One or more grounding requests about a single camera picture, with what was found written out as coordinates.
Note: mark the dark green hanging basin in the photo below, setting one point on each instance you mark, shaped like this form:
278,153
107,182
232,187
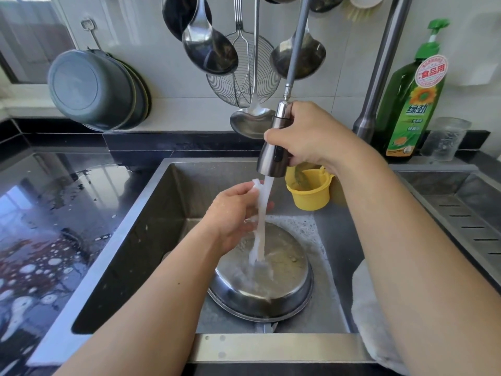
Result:
141,96

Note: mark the hanging steel ladles and skimmer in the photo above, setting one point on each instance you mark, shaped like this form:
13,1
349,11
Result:
178,13

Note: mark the steel gooseneck faucet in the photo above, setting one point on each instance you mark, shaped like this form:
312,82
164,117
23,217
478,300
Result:
274,156

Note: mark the steel wall hook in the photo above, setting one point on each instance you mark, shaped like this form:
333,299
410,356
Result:
90,33

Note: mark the round steel basin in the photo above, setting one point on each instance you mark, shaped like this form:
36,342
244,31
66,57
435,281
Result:
274,289

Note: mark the steel soup ladle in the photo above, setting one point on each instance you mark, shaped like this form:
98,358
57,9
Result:
210,51

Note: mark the white dish rag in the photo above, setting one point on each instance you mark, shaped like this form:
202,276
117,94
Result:
372,317

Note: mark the grey hanging basin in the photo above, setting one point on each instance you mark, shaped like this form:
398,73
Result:
88,88

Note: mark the person's left hand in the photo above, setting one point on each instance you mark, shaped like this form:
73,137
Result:
227,219

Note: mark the white dish brush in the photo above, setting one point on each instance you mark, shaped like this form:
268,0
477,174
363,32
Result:
366,0

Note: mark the white cleaning brush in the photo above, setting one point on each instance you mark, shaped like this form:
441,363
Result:
257,231

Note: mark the stainless steel sink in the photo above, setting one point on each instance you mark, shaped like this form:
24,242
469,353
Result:
133,254

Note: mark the green dish soap bottle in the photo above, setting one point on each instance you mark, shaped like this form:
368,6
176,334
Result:
411,109

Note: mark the person's right forearm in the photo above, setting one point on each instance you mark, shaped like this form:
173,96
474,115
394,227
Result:
423,270

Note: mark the person's right hand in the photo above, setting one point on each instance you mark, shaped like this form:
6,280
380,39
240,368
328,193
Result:
313,137

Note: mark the person's left forearm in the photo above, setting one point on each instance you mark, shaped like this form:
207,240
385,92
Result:
141,317

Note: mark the yellow hanging sink cup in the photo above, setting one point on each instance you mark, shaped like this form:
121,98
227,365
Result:
311,192

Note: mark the clear plastic cup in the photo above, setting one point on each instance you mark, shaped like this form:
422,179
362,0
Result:
445,141

